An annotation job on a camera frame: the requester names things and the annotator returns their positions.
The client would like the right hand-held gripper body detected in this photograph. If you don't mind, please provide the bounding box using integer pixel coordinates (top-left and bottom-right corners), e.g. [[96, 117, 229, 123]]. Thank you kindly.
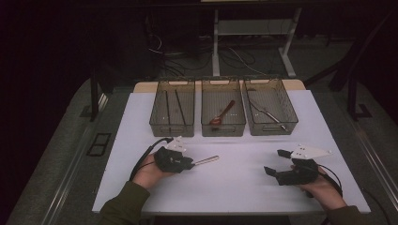
[[274, 143, 333, 188]]

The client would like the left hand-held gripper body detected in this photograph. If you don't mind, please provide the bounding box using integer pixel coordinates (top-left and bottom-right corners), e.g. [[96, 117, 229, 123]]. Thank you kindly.
[[153, 135, 193, 174]]

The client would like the metal fork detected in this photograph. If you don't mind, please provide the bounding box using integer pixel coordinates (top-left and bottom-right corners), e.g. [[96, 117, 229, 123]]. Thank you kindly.
[[191, 155, 221, 167]]

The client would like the smoky clear plastic bin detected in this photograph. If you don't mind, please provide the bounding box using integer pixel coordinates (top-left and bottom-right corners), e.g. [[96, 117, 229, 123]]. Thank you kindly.
[[200, 78, 247, 138], [242, 77, 299, 137], [149, 79, 196, 138]]

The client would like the metal table knife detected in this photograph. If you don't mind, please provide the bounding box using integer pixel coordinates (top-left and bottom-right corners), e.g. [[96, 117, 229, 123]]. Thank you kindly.
[[250, 98, 288, 131]]

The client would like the brown wooden spoon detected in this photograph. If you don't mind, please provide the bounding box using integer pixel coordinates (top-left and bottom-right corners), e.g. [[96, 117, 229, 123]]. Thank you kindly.
[[209, 99, 236, 127]]

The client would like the black chopstick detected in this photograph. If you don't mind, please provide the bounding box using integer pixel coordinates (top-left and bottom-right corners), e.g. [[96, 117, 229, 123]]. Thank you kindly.
[[174, 89, 188, 127], [164, 90, 172, 127]]

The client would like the person's left hand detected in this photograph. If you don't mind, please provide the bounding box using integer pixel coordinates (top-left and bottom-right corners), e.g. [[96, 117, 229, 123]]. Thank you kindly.
[[132, 153, 173, 190]]

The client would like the person's right hand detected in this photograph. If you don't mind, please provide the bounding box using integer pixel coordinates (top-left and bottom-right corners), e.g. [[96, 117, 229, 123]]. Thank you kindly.
[[295, 167, 348, 212]]

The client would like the dark metal stand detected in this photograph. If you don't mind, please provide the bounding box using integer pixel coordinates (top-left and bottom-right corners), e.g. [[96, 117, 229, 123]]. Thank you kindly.
[[88, 71, 109, 123], [346, 74, 374, 121]]

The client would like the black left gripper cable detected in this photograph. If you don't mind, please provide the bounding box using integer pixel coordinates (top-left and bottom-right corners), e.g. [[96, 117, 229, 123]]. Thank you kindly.
[[129, 137, 174, 182]]

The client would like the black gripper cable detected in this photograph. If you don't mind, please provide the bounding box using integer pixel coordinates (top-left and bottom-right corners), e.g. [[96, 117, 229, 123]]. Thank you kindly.
[[317, 163, 392, 225], [129, 137, 174, 182]]

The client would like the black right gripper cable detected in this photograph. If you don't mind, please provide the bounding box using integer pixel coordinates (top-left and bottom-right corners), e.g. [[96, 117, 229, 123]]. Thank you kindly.
[[317, 163, 392, 225]]

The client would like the bundle of black floor cables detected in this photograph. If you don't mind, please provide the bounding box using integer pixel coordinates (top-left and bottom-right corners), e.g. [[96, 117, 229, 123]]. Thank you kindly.
[[146, 31, 217, 78]]

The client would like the white floor cable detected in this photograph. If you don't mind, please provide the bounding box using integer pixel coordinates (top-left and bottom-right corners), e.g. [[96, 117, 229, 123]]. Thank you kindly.
[[231, 46, 264, 76]]

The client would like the white metal table frame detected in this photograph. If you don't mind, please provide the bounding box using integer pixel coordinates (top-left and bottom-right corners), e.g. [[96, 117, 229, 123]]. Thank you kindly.
[[212, 7, 303, 79]]

